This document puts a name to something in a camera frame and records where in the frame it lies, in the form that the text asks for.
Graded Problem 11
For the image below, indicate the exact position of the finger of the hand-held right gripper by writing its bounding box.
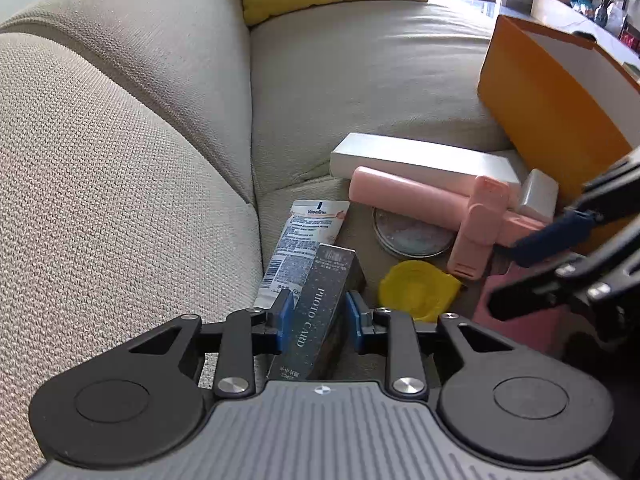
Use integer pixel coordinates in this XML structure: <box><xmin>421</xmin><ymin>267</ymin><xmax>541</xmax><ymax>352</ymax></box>
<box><xmin>486</xmin><ymin>220</ymin><xmax>640</xmax><ymax>323</ymax></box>
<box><xmin>509</xmin><ymin>146</ymin><xmax>640</xmax><ymax>267</ymax></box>

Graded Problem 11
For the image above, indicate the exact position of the pink fabric pouch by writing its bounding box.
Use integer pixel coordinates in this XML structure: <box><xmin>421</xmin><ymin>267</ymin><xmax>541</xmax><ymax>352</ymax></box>
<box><xmin>472</xmin><ymin>260</ymin><xmax>571</xmax><ymax>358</ymax></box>

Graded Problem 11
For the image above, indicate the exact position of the pink plastic handheld device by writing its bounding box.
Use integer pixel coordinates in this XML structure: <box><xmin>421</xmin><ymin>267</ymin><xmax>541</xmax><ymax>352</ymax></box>
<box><xmin>348</xmin><ymin>166</ymin><xmax>546</xmax><ymax>281</ymax></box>

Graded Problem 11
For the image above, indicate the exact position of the dark photo card box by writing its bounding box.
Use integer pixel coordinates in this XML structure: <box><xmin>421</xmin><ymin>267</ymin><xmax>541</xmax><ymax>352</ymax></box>
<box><xmin>266</xmin><ymin>243</ymin><xmax>366</xmax><ymax>381</ymax></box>

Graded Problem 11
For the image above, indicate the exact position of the beige fabric sofa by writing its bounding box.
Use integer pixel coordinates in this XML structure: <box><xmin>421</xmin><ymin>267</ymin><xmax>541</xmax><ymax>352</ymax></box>
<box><xmin>0</xmin><ymin>0</ymin><xmax>576</xmax><ymax>466</ymax></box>

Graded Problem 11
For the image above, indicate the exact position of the long white cardboard box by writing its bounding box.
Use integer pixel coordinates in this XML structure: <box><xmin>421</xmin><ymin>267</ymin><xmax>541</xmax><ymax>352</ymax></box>
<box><xmin>330</xmin><ymin>132</ymin><xmax>523</xmax><ymax>196</ymax></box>

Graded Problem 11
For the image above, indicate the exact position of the white hand cream tube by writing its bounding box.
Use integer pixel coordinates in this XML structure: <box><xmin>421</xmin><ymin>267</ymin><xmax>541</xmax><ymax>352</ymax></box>
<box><xmin>253</xmin><ymin>200</ymin><xmax>351</xmax><ymax>311</ymax></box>

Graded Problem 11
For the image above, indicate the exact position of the orange cardboard storage box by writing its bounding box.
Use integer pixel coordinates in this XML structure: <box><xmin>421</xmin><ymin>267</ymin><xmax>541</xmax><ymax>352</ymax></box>
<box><xmin>476</xmin><ymin>15</ymin><xmax>640</xmax><ymax>256</ymax></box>

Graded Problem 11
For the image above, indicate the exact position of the yellow soft pouch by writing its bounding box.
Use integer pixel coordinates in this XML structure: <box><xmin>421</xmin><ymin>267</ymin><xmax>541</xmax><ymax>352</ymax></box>
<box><xmin>378</xmin><ymin>259</ymin><xmax>462</xmax><ymax>323</ymax></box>

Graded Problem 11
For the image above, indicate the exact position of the round silver metal compact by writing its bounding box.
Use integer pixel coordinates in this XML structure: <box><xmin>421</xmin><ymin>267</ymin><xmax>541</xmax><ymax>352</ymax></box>
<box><xmin>372</xmin><ymin>207</ymin><xmax>456</xmax><ymax>259</ymax></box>

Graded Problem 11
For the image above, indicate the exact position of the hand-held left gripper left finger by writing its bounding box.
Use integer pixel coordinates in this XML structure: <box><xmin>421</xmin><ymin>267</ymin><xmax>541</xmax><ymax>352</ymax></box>
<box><xmin>127</xmin><ymin>294</ymin><xmax>297</xmax><ymax>401</ymax></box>

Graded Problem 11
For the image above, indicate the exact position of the white sideboard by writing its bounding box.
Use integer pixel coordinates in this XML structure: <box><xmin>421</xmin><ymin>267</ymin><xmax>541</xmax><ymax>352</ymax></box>
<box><xmin>530</xmin><ymin>0</ymin><xmax>640</xmax><ymax>81</ymax></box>

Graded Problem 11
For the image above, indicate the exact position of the small white charger block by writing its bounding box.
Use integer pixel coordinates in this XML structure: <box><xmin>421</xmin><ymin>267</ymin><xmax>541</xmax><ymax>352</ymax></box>
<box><xmin>517</xmin><ymin>169</ymin><xmax>559</xmax><ymax>221</ymax></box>

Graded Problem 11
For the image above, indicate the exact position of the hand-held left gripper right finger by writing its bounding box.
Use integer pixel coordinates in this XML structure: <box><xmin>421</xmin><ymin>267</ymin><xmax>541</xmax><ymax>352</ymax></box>
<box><xmin>345</xmin><ymin>290</ymin><xmax>513</xmax><ymax>402</ymax></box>

